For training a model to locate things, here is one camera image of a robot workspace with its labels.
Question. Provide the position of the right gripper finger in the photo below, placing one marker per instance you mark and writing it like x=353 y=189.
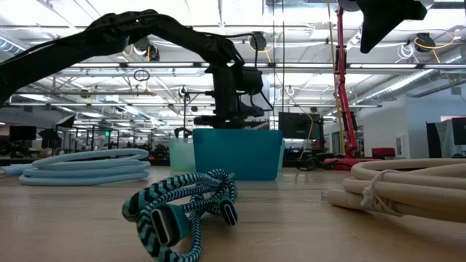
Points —
x=373 y=31

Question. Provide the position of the dark teal plastic bin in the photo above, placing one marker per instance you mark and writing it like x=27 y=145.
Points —
x=236 y=156

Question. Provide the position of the black background robot arm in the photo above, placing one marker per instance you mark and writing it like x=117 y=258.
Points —
x=182 y=131

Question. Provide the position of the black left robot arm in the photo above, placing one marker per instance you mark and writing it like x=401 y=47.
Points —
x=120 y=27

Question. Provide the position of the light green plastic tray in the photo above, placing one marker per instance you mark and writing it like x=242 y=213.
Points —
x=181 y=156

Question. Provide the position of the black background monitor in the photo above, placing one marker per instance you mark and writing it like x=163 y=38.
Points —
x=298 y=125

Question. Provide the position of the red box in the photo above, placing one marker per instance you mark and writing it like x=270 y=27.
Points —
x=383 y=153

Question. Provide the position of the black computer monitor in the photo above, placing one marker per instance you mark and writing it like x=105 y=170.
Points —
x=459 y=131

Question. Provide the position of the black studio light hood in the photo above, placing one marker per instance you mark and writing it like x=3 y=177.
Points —
x=66 y=122

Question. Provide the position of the dark background monitor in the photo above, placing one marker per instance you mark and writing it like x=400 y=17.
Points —
x=22 y=133

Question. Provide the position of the black background rig frame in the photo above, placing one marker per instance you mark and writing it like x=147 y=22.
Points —
x=208 y=93

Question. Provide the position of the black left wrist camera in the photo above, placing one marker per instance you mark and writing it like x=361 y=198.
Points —
x=251 y=80

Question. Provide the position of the white wall poster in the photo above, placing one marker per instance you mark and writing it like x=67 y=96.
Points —
x=399 y=145

